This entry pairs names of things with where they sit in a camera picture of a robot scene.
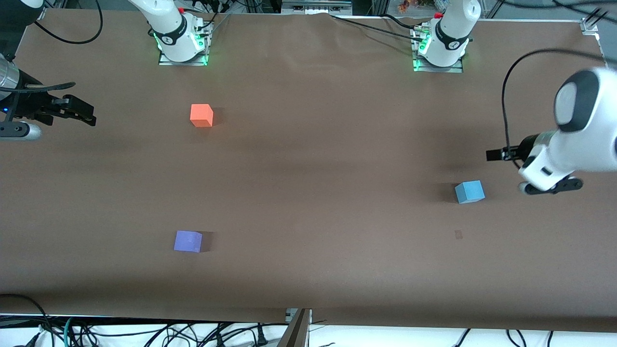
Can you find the aluminium frame post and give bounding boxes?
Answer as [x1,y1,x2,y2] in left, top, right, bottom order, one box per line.
[277,308,312,347]

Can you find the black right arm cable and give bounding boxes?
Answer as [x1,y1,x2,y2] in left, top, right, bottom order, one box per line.
[34,0,103,45]

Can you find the orange foam block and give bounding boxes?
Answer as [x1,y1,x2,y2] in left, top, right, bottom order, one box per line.
[190,104,214,128]

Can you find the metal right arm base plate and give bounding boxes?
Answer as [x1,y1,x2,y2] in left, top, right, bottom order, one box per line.
[159,24,213,66]

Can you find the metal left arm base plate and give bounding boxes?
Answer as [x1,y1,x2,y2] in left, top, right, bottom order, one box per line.
[412,27,464,73]

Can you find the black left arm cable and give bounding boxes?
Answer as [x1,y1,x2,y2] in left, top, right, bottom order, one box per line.
[501,48,605,162]

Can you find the black base cable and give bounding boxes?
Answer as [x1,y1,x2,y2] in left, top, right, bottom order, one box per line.
[381,13,434,30]
[330,14,425,41]

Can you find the black floor cable loop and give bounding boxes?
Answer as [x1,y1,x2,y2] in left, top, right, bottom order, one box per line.
[0,294,51,347]

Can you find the purple foam block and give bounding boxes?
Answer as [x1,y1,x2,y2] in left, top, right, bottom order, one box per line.
[174,230,203,253]

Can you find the blue foam block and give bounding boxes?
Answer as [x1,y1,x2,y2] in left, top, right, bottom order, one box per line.
[455,180,486,204]

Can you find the brown paper table cover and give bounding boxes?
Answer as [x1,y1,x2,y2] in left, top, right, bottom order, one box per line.
[0,10,617,333]

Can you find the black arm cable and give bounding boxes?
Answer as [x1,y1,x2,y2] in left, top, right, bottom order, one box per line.
[34,0,103,45]
[501,48,605,162]

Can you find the grey metal box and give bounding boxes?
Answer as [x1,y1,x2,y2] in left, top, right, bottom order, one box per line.
[282,0,352,15]

